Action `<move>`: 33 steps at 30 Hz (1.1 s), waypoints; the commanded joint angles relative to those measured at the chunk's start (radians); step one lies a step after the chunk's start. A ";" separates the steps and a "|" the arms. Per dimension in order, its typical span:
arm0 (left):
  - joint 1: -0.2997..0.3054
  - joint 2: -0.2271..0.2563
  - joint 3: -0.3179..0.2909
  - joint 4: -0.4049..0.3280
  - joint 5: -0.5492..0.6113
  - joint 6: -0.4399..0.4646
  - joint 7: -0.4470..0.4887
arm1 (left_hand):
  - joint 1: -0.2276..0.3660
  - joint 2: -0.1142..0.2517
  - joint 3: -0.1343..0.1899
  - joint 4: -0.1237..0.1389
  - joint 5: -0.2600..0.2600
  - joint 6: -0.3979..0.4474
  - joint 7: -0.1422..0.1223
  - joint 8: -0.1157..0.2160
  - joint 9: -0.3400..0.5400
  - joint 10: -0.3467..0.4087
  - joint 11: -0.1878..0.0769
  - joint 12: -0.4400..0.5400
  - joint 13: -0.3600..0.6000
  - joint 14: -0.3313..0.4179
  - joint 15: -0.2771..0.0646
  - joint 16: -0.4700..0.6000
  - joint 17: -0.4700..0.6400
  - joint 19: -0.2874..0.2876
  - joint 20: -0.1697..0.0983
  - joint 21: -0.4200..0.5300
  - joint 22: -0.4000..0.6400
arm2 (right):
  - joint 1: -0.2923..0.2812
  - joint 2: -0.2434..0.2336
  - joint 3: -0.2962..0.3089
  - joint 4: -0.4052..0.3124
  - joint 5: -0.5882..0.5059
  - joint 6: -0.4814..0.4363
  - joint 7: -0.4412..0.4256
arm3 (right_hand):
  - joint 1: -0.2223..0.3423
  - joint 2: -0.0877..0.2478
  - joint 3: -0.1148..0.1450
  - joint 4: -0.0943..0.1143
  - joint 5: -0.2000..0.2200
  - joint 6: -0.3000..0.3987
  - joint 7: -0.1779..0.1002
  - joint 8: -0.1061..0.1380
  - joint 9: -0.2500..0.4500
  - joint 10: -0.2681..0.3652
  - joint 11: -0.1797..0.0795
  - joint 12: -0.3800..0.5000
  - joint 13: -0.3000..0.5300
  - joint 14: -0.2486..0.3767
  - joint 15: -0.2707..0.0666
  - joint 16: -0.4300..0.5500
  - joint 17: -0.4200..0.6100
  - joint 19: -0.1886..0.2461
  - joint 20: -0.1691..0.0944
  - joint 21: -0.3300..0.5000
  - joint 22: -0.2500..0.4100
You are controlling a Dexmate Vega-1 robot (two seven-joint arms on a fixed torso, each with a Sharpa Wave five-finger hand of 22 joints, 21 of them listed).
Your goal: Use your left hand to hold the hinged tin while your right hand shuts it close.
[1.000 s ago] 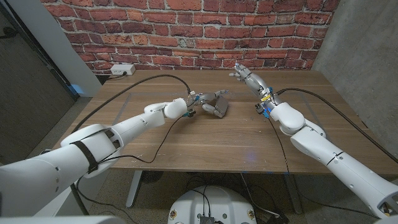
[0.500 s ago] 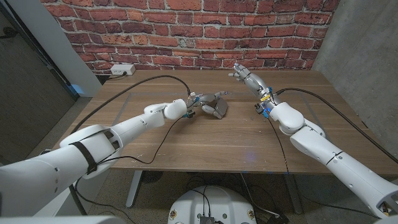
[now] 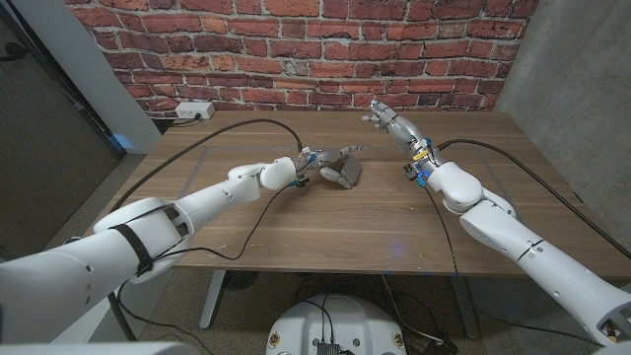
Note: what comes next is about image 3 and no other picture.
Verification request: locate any white robot torso edge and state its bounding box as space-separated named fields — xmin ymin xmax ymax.
xmin=0 ymin=342 xmax=201 ymax=355

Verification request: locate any dark grey door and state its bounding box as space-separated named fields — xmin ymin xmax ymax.
xmin=0 ymin=0 xmax=124 ymax=257

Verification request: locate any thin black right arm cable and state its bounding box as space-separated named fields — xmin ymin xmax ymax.
xmin=422 ymin=185 xmax=606 ymax=350

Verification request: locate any white power strip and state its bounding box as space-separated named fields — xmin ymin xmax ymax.
xmin=175 ymin=101 xmax=216 ymax=120

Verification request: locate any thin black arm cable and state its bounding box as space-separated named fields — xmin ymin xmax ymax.
xmin=422 ymin=185 xmax=606 ymax=350
xmin=116 ymin=185 xmax=291 ymax=355

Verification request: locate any printed red brick backdrop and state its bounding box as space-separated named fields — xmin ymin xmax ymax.
xmin=63 ymin=0 xmax=541 ymax=119

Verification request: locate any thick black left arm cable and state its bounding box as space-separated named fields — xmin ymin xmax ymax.
xmin=108 ymin=117 xmax=305 ymax=214

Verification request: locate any grey table leg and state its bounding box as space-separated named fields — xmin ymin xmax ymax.
xmin=451 ymin=275 xmax=482 ymax=340
xmin=199 ymin=269 xmax=228 ymax=330

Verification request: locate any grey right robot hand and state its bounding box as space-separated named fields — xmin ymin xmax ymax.
xmin=361 ymin=100 xmax=436 ymax=168

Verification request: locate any black door handle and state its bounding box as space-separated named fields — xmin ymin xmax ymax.
xmin=0 ymin=41 xmax=29 ymax=63

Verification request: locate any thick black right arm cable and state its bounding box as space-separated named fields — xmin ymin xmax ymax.
xmin=436 ymin=138 xmax=631 ymax=260

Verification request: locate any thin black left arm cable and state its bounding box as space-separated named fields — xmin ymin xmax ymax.
xmin=116 ymin=185 xmax=291 ymax=355

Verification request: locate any white floor cable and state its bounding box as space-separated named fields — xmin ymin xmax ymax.
xmin=380 ymin=273 xmax=445 ymax=345

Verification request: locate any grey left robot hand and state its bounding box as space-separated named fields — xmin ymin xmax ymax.
xmin=295 ymin=145 xmax=364 ymax=190

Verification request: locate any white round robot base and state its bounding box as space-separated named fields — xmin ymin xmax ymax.
xmin=265 ymin=294 xmax=408 ymax=355

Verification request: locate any black round fan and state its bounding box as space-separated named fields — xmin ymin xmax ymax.
xmin=224 ymin=269 xmax=260 ymax=292

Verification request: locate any black hanging arm cable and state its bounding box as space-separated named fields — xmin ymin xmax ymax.
xmin=106 ymin=291 xmax=138 ymax=342

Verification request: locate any silver hinged metal tin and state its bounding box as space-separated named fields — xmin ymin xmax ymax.
xmin=337 ymin=156 xmax=363 ymax=190

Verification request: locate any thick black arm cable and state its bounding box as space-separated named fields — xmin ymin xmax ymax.
xmin=108 ymin=117 xmax=305 ymax=214
xmin=436 ymin=138 xmax=631 ymax=260

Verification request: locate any black power adapter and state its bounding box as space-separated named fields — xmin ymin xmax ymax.
xmin=422 ymin=334 xmax=459 ymax=355

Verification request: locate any thin black base cable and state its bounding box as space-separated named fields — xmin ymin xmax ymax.
xmin=301 ymin=298 xmax=337 ymax=344

